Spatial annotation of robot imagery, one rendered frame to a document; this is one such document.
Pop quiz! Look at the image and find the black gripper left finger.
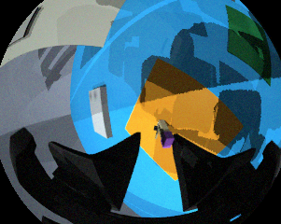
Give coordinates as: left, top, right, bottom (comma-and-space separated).
48, 132, 141, 211

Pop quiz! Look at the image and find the orange flat square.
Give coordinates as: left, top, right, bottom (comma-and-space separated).
125, 57, 245, 180

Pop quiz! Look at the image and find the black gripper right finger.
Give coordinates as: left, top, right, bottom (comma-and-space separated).
171, 134, 256, 212

